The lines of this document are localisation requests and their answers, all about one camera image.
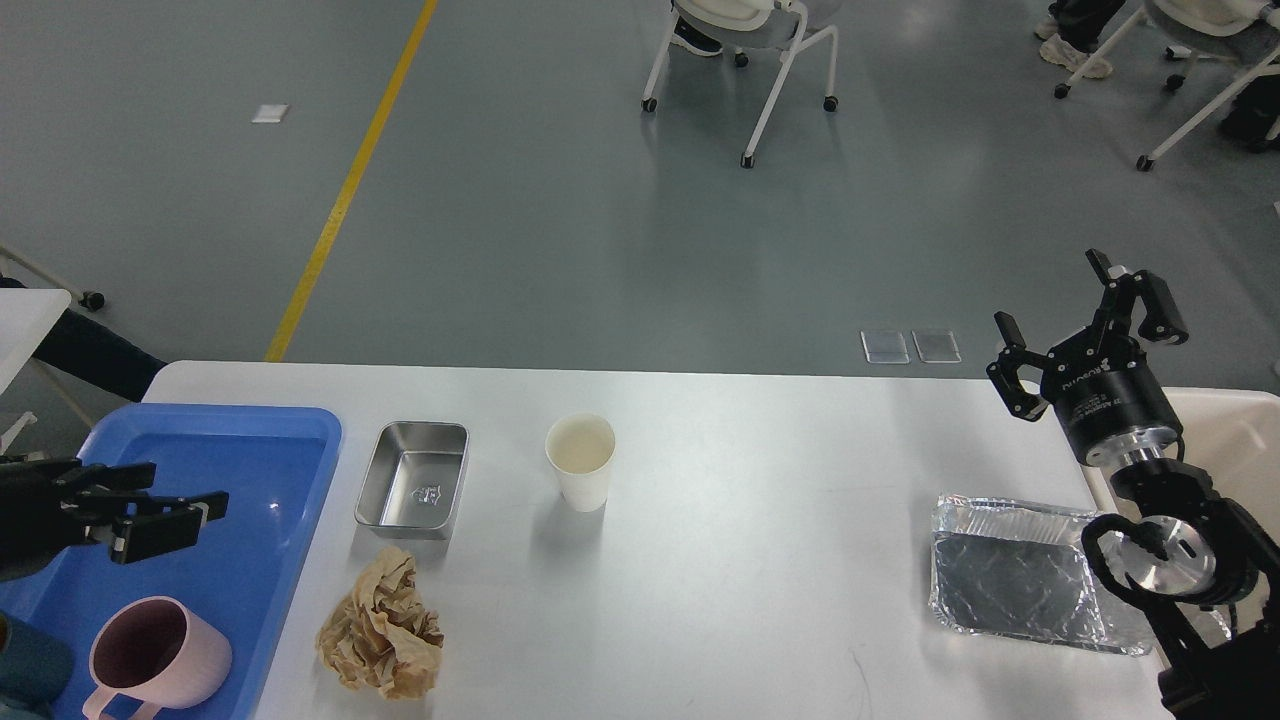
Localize white chair centre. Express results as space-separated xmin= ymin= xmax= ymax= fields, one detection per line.
xmin=641 ymin=1 xmax=840 ymax=169

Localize floor outlet cover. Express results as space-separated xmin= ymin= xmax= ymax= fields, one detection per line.
xmin=860 ymin=331 xmax=911 ymax=365
xmin=911 ymin=329 xmax=963 ymax=364

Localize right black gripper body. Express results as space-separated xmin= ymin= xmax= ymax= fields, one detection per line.
xmin=1039 ymin=334 xmax=1183 ymax=468

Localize white paper cup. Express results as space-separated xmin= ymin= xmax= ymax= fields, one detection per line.
xmin=544 ymin=413 xmax=616 ymax=512

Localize seated person's feet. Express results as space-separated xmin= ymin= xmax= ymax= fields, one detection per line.
xmin=1034 ymin=1 xmax=1126 ymax=72

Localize person in dark jeans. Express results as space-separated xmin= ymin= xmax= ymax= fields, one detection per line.
xmin=32 ymin=310 xmax=166 ymax=402

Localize white chair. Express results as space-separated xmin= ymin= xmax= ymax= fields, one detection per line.
xmin=1053 ymin=1 xmax=1279 ymax=172
xmin=641 ymin=1 xmax=840 ymax=169

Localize floor outlet cover right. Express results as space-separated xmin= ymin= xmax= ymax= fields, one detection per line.
xmin=911 ymin=329 xmax=963 ymax=364

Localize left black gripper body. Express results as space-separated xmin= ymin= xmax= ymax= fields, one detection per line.
xmin=1 ymin=457 xmax=108 ymax=582

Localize crumpled brown paper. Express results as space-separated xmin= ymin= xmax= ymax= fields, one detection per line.
xmin=315 ymin=546 xmax=445 ymax=701

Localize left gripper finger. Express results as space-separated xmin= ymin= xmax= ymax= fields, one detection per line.
xmin=55 ymin=461 xmax=157 ymax=501
xmin=108 ymin=491 xmax=230 ymax=564

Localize blue plastic tray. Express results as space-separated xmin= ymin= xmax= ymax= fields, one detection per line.
xmin=1 ymin=404 xmax=342 ymax=719

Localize white chair right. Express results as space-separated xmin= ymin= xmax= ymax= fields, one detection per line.
xmin=1053 ymin=1 xmax=1279 ymax=172

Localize floor outlet cover left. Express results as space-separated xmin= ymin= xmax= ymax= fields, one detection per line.
xmin=860 ymin=331 xmax=911 ymax=365

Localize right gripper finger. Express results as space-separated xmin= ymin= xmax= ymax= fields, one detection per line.
xmin=986 ymin=313 xmax=1050 ymax=421
xmin=1085 ymin=249 xmax=1190 ymax=347

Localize stainless steel rectangular container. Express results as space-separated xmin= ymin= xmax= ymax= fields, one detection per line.
xmin=355 ymin=421 xmax=468 ymax=543

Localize aluminium foil tray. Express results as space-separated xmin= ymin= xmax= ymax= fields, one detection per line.
xmin=929 ymin=495 xmax=1155 ymax=657

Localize pink mug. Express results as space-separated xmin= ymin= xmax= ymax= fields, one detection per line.
xmin=81 ymin=596 xmax=233 ymax=719

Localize beige plastic bin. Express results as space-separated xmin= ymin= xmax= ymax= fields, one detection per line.
xmin=1080 ymin=388 xmax=1279 ymax=646

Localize white floor label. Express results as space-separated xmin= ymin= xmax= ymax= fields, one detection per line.
xmin=250 ymin=104 xmax=291 ymax=126

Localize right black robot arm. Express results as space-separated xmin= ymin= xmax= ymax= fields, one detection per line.
xmin=986 ymin=249 xmax=1279 ymax=719

